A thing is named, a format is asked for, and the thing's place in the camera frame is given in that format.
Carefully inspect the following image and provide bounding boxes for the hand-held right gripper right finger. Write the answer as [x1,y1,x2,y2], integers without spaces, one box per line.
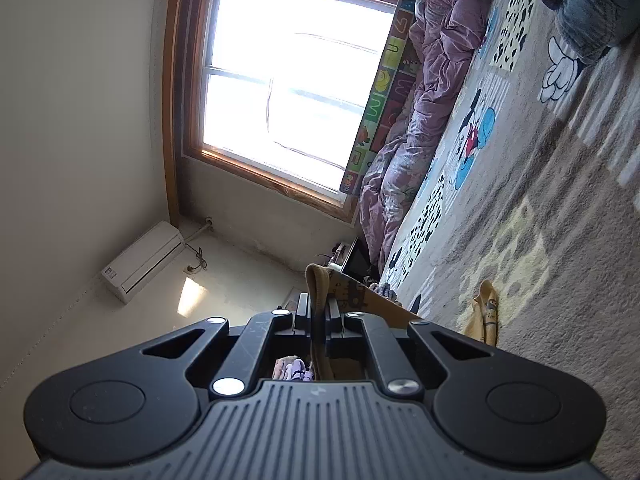
[325,301,496,396]

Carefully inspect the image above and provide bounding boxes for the dark nightstand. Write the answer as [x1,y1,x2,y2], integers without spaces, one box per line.
[325,237,382,282]

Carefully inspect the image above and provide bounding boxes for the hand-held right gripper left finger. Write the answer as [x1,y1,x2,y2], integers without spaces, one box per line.
[141,292,313,396]

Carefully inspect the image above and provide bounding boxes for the colourful alphabet headboard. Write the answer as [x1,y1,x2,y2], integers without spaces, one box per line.
[339,0,427,196]

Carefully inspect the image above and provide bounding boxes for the yellow printed shirt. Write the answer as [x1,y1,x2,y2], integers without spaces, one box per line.
[305,262,501,382]

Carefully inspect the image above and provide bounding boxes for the wooden framed window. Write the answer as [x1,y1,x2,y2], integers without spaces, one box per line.
[164,0,417,223]

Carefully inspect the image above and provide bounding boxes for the white air conditioner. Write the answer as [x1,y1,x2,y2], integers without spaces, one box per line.
[101,220,186,304]

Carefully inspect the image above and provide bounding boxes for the grey cartoon printed blanket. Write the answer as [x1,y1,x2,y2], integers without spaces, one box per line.
[377,0,640,461]

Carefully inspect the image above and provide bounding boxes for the purple duvet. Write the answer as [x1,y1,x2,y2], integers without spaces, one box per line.
[360,0,497,272]

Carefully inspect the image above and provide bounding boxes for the air conditioner cable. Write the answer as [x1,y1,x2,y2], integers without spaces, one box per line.
[181,216,215,275]

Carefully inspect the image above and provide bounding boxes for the blue denim garment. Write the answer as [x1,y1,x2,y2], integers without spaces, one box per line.
[529,0,640,66]

